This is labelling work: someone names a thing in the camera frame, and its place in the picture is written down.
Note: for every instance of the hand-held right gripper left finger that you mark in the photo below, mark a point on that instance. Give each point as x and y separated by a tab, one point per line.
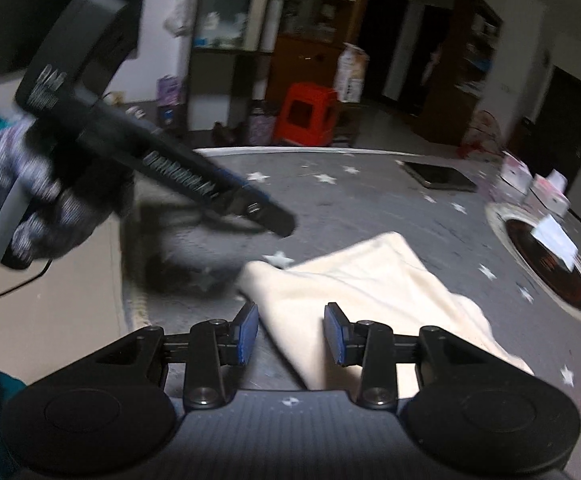
248	332

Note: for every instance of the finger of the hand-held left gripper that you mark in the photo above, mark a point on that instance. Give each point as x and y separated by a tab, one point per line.
270	217

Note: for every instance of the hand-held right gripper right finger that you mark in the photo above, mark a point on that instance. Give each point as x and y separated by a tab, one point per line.
335	335

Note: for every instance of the cream sweatshirt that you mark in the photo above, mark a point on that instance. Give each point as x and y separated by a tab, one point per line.
360	280

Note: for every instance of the person's left hand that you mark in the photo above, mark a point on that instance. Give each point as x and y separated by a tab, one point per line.
78	220

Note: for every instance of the purple patterned box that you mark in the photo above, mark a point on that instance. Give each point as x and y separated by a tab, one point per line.
168	100

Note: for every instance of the white plastic bag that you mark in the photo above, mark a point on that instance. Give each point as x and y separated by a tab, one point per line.
179	15

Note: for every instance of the red plastic stool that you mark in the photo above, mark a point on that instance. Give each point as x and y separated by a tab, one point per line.
305	115

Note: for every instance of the glass display cabinet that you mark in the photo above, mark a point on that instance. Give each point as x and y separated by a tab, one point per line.
225	20

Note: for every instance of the brown wooden cabinet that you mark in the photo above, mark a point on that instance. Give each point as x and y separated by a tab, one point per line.
300	60

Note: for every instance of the white paper sack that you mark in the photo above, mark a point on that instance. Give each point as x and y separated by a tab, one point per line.
350	75

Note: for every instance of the black smartphone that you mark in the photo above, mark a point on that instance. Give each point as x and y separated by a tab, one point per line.
440	175

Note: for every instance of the polka dot play tent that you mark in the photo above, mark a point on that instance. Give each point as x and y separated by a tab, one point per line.
485	135

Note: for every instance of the round built-in induction hob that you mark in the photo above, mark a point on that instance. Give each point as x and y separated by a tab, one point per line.
565	285

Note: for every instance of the white crumpled cloth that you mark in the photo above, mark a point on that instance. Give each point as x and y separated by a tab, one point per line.
552	237

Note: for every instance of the white tissue box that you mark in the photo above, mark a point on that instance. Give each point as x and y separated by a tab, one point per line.
514	174

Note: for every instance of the dark wooden shelf unit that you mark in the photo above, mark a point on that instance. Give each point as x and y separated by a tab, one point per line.
472	70

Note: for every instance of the pink tissue box with tissue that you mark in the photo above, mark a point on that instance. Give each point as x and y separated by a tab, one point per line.
550	195

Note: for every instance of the dark wooden door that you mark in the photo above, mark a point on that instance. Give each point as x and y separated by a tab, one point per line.
570	125

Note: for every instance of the black wall television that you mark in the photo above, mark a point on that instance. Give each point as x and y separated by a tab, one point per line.
20	20

